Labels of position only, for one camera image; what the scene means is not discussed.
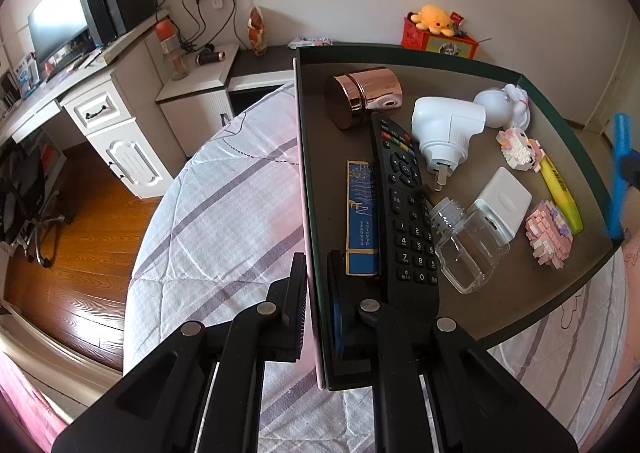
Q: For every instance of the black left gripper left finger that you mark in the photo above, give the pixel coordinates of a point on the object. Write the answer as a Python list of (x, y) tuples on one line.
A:
[(200, 389)]

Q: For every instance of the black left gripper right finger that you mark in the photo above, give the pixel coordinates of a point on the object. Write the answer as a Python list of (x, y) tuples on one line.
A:
[(435, 389)]

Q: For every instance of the yellow highlighter marker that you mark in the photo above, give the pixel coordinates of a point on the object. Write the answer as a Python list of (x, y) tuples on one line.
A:
[(561, 195)]

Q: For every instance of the black TV remote control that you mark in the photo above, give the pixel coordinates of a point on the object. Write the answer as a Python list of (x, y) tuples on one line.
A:
[(408, 264)]

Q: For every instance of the white square charger adapter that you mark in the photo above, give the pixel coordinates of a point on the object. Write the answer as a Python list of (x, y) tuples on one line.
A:
[(504, 201)]

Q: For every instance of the blue gold rectangular box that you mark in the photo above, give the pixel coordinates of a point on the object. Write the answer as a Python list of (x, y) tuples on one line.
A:
[(361, 232)]

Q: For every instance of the pink storage box green rim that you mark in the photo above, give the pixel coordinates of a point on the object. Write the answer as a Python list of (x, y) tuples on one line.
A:
[(521, 292)]

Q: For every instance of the pink white block cat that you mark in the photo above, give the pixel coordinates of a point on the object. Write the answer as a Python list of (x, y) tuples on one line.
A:
[(519, 151)]

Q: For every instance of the pink block toy figure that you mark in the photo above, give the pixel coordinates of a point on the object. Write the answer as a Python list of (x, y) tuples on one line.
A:
[(549, 235)]

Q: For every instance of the white dog figurine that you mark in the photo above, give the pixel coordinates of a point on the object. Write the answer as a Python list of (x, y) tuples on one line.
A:
[(505, 108)]

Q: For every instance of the clear glass refill bottle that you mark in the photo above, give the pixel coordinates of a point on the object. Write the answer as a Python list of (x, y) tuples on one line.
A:
[(467, 245)]

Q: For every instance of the white striped bed sheet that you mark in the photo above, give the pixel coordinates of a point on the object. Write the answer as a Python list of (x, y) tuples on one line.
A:
[(230, 224)]

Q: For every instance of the white mosquito repellent plug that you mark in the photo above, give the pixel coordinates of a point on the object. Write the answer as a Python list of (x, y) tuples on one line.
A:
[(443, 128)]

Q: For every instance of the red toy storage box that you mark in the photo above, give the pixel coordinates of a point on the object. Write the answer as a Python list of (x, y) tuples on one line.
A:
[(415, 39)]

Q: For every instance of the orange octopus plush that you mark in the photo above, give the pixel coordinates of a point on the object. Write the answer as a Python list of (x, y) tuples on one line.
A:
[(435, 20)]

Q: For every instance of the rose gold cylindrical jar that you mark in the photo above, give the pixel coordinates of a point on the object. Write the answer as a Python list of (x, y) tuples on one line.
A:
[(352, 97)]

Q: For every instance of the white desk with drawers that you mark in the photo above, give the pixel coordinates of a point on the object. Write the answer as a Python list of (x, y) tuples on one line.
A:
[(112, 102)]

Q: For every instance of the small dark hair dryer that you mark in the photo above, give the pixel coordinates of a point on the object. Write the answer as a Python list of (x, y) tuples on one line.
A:
[(208, 56)]

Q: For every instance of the orange cap water bottle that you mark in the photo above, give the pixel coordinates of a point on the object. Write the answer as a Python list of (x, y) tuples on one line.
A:
[(171, 46)]

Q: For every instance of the orange snack bag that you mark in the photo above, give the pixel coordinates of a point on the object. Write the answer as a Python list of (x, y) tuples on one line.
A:
[(256, 31)]

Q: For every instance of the computer monitor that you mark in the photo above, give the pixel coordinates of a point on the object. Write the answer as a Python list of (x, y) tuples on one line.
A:
[(55, 25)]

